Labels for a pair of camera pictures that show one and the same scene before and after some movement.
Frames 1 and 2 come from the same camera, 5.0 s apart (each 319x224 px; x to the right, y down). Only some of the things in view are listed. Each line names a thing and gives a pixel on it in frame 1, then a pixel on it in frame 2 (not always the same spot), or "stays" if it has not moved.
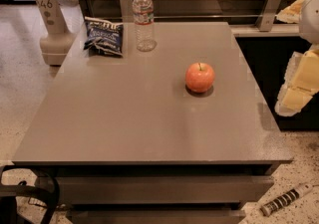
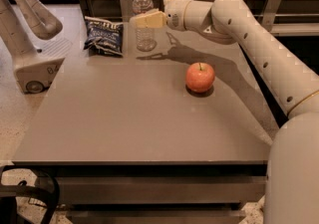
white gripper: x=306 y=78 -> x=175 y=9
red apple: x=199 y=77 stays
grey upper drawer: x=164 y=189 stays
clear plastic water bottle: x=143 y=14 stays
